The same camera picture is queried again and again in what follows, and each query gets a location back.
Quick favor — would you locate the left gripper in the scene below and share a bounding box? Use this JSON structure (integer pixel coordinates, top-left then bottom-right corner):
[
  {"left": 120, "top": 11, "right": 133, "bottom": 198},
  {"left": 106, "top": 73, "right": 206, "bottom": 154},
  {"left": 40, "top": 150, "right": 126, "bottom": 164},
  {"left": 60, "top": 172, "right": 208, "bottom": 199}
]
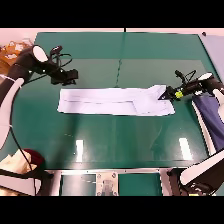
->
[{"left": 50, "top": 68, "right": 80, "bottom": 86}]

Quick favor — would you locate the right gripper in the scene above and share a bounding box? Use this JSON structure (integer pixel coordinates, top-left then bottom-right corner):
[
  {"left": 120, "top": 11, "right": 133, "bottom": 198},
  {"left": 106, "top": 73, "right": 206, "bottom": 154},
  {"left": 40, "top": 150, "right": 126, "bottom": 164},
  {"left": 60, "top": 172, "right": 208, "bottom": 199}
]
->
[{"left": 165, "top": 84, "right": 186, "bottom": 101}]

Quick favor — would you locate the white shirt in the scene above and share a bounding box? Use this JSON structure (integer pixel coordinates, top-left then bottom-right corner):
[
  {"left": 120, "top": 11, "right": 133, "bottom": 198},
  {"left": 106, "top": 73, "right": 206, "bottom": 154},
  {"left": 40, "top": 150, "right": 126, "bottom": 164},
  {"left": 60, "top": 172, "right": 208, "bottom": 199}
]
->
[{"left": 56, "top": 84, "right": 175, "bottom": 117}]

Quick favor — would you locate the blue garment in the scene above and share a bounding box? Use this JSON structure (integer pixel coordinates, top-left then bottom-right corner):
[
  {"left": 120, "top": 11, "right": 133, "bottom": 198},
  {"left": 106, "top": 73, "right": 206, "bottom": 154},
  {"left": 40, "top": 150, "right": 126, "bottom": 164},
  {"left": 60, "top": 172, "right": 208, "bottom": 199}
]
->
[{"left": 192, "top": 92, "right": 224, "bottom": 152}]

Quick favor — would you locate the dark red garment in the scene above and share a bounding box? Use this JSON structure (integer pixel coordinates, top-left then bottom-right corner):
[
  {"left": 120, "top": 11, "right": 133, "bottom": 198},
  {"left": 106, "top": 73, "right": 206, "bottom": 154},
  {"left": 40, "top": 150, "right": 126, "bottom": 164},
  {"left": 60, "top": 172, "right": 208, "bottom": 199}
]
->
[{"left": 22, "top": 148, "right": 47, "bottom": 175}]

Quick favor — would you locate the cream garment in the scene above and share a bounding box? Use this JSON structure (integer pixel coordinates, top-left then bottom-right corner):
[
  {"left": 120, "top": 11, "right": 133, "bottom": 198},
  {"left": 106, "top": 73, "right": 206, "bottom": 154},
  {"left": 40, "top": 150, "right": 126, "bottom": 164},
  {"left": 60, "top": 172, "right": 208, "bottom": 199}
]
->
[{"left": 0, "top": 149, "right": 34, "bottom": 175}]

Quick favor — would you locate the black cable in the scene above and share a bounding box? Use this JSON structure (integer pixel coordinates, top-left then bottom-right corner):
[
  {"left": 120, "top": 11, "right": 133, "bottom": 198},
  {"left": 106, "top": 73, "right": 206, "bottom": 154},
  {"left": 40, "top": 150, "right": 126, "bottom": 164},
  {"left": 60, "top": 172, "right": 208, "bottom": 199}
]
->
[
  {"left": 8, "top": 124, "right": 36, "bottom": 173},
  {"left": 52, "top": 52, "right": 74, "bottom": 69}
]

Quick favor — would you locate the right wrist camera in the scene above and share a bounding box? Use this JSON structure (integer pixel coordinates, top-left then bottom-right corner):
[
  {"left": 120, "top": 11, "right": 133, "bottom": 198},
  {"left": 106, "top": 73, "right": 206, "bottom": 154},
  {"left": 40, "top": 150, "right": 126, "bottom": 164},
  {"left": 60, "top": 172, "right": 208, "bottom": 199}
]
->
[{"left": 174, "top": 69, "right": 185, "bottom": 82}]

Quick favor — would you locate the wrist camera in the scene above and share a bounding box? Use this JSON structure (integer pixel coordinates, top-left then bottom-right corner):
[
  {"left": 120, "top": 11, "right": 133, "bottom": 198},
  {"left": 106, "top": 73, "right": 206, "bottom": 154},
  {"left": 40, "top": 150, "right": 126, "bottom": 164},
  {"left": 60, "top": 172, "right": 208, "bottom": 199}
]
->
[
  {"left": 174, "top": 69, "right": 185, "bottom": 82},
  {"left": 49, "top": 45, "right": 64, "bottom": 58}
]

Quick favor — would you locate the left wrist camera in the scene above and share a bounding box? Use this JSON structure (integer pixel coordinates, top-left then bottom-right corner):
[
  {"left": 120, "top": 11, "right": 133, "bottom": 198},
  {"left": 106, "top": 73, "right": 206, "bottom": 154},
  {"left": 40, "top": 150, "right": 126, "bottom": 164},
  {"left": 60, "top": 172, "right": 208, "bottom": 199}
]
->
[{"left": 49, "top": 45, "right": 64, "bottom": 58}]

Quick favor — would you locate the silver frame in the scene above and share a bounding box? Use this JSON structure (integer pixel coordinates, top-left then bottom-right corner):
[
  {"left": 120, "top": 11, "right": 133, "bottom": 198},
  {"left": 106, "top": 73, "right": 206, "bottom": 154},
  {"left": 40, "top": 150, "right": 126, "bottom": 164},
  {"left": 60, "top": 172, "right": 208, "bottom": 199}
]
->
[{"left": 43, "top": 167, "right": 175, "bottom": 197}]

